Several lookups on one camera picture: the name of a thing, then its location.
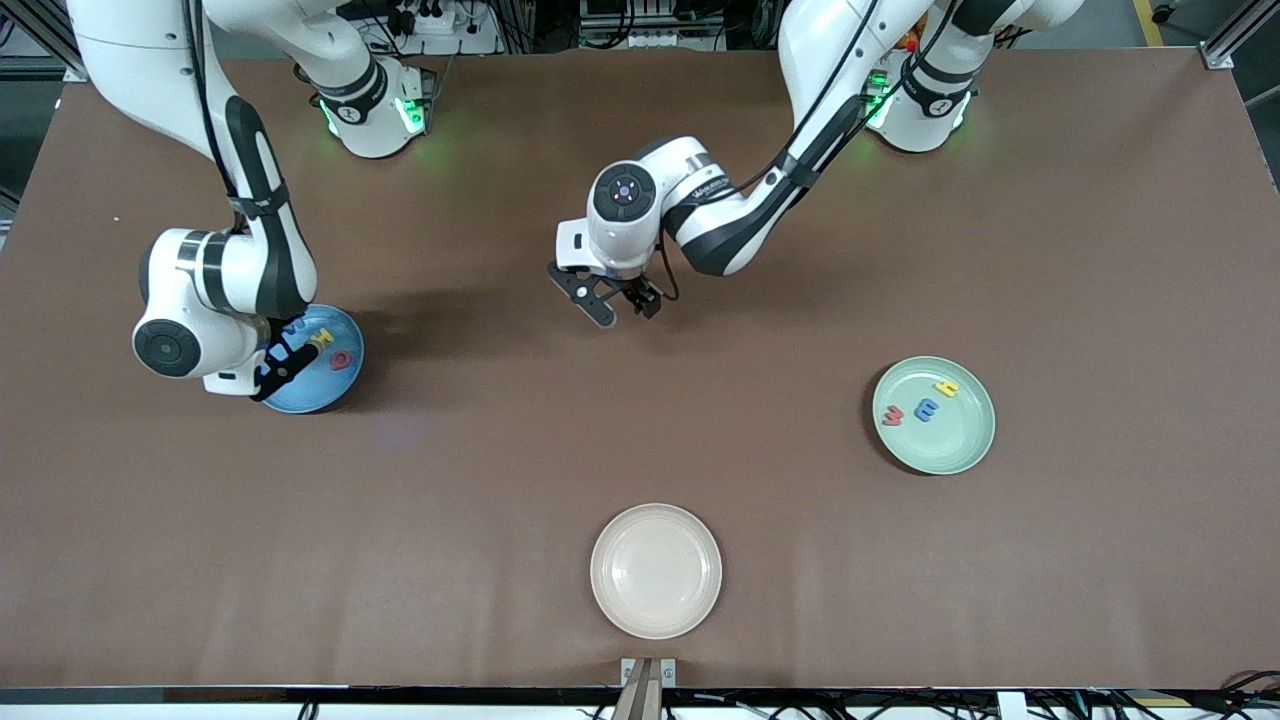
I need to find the blue plate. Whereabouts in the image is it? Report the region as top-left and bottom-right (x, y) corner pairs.
(258, 304), (366, 415)

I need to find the beige plate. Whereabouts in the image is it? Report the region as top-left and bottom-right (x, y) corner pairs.
(590, 503), (723, 641)

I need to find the green plate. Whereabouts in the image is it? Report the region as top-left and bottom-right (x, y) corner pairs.
(872, 356), (997, 476)

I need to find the brown table cover sheet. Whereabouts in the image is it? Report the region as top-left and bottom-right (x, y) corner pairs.
(0, 48), (1280, 691)

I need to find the black equipment rack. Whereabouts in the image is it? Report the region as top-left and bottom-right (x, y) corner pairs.
(578, 0), (701, 49)

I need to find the white power strip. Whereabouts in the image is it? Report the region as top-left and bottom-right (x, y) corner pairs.
(385, 0), (501, 56)

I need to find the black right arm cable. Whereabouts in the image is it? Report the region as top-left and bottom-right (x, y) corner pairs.
(185, 0), (246, 236)

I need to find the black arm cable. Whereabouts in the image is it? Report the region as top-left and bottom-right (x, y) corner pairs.
(655, 0), (961, 301)
(185, 0), (246, 236)

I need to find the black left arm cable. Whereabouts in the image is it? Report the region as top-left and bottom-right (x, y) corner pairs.
(655, 0), (961, 301)

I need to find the aluminium frame post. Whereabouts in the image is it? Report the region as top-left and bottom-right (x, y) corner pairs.
(0, 0), (91, 83)
(1200, 0), (1280, 71)

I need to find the metal mount bracket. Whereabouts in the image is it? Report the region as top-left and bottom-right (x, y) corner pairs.
(620, 657), (677, 720)

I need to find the red black cable bundle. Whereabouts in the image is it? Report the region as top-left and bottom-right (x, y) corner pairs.
(1190, 670), (1280, 713)

